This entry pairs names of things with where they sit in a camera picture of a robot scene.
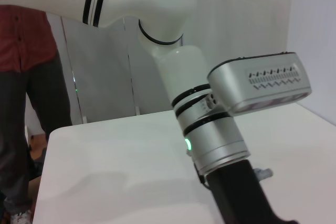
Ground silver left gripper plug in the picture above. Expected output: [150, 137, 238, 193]
[253, 167, 274, 180]

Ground grey cabinet doors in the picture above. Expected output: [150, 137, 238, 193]
[46, 14, 183, 125]

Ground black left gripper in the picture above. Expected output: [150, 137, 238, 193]
[203, 158, 300, 224]

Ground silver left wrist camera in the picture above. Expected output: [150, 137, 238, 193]
[207, 51, 312, 116]

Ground person in red shirt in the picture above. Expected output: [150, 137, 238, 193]
[0, 5, 73, 224]

